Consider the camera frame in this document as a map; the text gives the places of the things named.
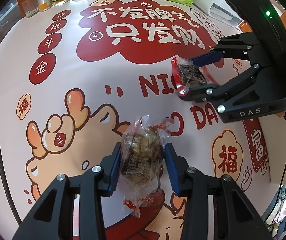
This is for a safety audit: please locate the dark meat snack packet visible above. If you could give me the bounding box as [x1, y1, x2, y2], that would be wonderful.
[170, 57, 208, 97]

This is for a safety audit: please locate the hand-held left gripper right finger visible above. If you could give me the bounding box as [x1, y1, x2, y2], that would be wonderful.
[165, 144, 274, 240]

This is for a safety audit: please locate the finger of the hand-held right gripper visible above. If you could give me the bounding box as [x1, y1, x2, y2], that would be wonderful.
[179, 64, 261, 106]
[190, 31, 261, 67]

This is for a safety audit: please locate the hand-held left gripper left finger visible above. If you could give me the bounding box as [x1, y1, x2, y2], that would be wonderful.
[12, 142, 122, 240]

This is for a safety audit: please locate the white dish steriliser cabinet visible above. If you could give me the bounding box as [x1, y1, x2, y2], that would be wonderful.
[209, 0, 244, 28]

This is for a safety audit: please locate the brown nut clear packet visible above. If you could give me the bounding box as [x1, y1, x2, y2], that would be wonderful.
[120, 114, 176, 217]

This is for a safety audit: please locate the pile of clothes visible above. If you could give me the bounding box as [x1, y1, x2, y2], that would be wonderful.
[265, 177, 286, 226]

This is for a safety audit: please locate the drinking glass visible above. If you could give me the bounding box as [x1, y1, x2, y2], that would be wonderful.
[22, 0, 40, 18]

